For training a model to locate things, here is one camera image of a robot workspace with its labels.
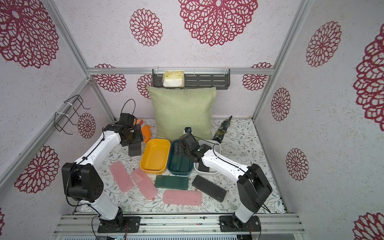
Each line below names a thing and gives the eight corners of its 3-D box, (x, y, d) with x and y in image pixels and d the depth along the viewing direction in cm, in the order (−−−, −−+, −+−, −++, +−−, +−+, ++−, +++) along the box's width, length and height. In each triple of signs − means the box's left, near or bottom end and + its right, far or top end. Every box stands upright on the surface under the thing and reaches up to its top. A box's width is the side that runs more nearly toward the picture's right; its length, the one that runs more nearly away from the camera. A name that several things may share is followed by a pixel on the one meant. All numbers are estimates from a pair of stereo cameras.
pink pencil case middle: (128, 174, 93) (127, 173, 91) (139, 167, 96) (138, 165, 94) (150, 202, 83) (149, 201, 81) (160, 192, 86) (160, 191, 84)
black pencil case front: (190, 185, 89) (190, 183, 87) (196, 175, 92) (196, 173, 91) (222, 203, 82) (222, 202, 81) (226, 192, 86) (227, 191, 84)
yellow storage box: (140, 174, 93) (137, 170, 88) (147, 144, 107) (145, 138, 102) (168, 174, 93) (167, 170, 88) (171, 144, 107) (170, 138, 102)
